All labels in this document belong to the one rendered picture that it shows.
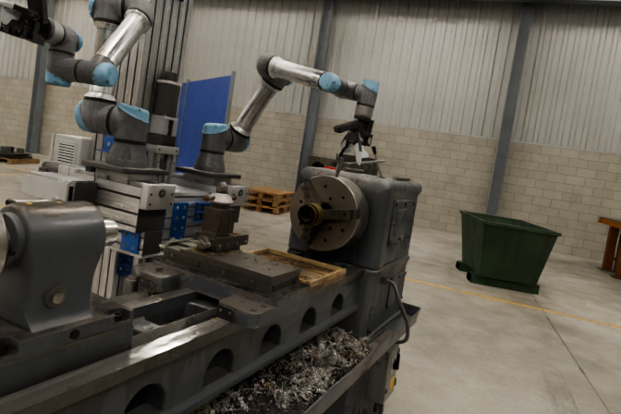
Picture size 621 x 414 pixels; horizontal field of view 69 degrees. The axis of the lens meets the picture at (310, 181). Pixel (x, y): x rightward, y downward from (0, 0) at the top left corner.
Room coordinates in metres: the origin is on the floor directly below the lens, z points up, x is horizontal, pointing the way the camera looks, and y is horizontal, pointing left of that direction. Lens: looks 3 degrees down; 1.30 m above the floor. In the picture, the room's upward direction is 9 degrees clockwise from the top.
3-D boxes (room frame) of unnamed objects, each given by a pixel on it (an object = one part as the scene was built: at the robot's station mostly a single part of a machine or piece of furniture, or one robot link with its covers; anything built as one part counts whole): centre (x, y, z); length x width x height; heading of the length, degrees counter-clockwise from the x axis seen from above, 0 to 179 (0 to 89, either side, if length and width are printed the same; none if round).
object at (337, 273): (1.65, 0.04, 0.89); 0.36 x 0.30 x 0.04; 62
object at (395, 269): (2.27, -0.26, 0.43); 0.60 x 0.48 x 0.86; 152
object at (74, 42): (1.48, 0.86, 1.56); 0.11 x 0.08 x 0.09; 176
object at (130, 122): (1.73, 0.71, 1.33); 0.13 x 0.12 x 0.14; 85
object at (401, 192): (2.27, -0.26, 1.06); 0.59 x 0.48 x 0.39; 152
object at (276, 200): (10.06, 0.85, 0.22); 1.25 x 0.86 x 0.44; 165
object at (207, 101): (8.26, 2.46, 1.18); 4.12 x 0.80 x 2.35; 34
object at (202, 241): (1.41, 0.25, 0.99); 0.20 x 0.10 x 0.05; 152
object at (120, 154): (1.73, 0.71, 1.21); 0.15 x 0.15 x 0.10
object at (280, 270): (1.36, 0.21, 0.95); 0.43 x 0.17 x 0.05; 62
